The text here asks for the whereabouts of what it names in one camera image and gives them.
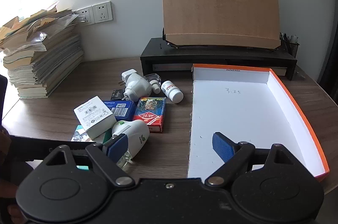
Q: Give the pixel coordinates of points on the stack of worn books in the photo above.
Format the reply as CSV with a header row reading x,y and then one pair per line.
x,y
39,68

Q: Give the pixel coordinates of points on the small black box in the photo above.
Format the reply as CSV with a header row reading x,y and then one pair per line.
x,y
117,94

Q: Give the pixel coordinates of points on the blue box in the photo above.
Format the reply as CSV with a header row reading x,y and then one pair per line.
x,y
122,109

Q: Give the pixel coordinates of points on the person's left hand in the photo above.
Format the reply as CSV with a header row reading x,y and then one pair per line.
x,y
10,213

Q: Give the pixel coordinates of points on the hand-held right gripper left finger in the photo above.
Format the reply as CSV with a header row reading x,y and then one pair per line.
x,y
117,147

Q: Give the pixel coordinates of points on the wooden book stand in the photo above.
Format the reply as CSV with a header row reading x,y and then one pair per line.
x,y
219,2

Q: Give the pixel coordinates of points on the white charger adapter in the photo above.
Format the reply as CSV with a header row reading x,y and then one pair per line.
x,y
129,74

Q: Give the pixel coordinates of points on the orange-rimmed white box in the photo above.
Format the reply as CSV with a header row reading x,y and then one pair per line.
x,y
237,113

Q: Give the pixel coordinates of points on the clear liquid refill bottle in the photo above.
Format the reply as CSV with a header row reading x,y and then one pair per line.
x,y
155,79

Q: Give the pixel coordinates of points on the black pen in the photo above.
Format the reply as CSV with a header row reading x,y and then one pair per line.
x,y
283,36

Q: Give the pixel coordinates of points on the white wall socket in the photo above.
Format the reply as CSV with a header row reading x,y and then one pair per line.
x,y
85,15
102,12

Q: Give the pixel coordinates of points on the red playing card box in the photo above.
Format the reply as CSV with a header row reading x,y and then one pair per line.
x,y
149,115

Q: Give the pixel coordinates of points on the white mosquito repellent heater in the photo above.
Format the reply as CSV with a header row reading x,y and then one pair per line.
x,y
134,131

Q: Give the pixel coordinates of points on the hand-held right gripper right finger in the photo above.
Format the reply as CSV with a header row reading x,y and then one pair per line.
x,y
220,144

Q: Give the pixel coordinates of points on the white carton box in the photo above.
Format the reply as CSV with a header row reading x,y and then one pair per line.
x,y
92,113

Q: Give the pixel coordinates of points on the teal bandage box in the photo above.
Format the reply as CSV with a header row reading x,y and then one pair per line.
x,y
79,134

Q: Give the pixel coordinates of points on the black monitor riser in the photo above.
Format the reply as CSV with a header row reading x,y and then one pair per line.
x,y
150,51

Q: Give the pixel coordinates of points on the white pill bottle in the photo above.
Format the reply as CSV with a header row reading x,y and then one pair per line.
x,y
171,90

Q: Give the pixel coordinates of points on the black mesh pen holder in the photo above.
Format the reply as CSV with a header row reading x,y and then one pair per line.
x,y
290,49

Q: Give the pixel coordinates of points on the white plug-in device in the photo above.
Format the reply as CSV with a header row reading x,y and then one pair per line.
x,y
137,86

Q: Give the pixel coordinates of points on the small white glue bottle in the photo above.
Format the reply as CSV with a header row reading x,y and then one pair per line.
x,y
294,38

